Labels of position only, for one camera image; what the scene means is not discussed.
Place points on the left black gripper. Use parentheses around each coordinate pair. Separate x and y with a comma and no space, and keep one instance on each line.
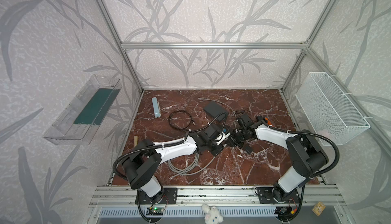
(219,143)

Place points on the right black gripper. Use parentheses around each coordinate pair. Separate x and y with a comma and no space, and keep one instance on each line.
(242,135)

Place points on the black network switch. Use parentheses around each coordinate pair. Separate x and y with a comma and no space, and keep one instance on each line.
(227,143)

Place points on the black power adapter with cable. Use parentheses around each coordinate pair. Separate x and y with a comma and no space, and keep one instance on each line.
(256,125)

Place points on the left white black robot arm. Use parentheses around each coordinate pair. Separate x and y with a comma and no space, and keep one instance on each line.
(139,165)

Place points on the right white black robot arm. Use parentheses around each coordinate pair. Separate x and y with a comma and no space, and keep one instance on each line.
(306,154)

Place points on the dark grey flat box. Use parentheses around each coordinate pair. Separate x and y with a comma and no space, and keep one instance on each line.
(215,111)

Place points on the light blue rectangular block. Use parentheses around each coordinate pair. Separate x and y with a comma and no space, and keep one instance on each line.
(156,107)

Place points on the white plush toy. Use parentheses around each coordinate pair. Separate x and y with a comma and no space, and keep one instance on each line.
(212,214)

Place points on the pink object in basket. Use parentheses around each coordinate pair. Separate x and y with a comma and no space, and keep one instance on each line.
(325,133)

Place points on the green lit controller board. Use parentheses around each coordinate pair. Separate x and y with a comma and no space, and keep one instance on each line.
(155,211)

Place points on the orange handled tool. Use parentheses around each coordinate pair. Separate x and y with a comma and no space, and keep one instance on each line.
(267,122)

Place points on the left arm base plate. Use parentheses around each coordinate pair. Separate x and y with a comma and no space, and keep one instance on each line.
(167,195)

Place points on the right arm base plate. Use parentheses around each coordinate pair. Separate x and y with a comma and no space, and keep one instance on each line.
(265,195)

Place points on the blue trowel wooden handle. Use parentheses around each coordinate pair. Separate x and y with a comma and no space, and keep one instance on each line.
(135,140)

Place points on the white wire mesh basket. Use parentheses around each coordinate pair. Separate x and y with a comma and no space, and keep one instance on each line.
(327,107)

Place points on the clear acrylic wall shelf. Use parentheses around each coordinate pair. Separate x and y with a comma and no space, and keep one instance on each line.
(81,119)

